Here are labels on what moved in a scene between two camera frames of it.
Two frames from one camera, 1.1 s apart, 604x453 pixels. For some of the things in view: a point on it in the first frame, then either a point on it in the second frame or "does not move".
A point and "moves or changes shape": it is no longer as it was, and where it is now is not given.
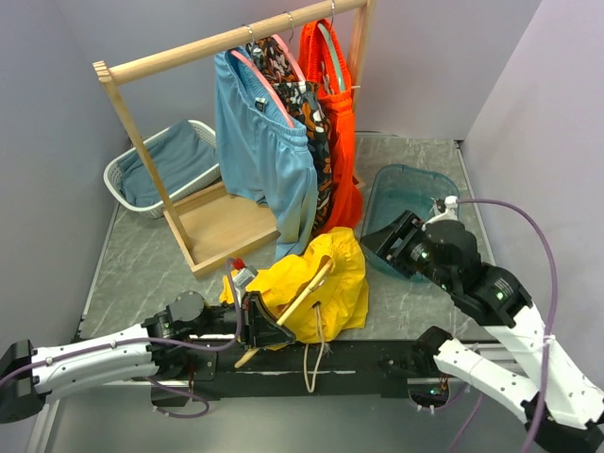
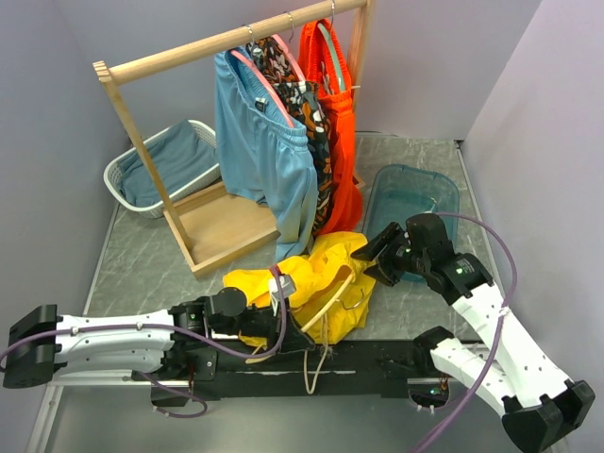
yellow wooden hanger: (325, 270) to (313, 320)
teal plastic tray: (395, 189) does not move
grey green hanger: (330, 47) does not move
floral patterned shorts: (304, 105) does not move
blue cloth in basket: (178, 156) does not move
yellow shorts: (339, 301) moves or changes shape
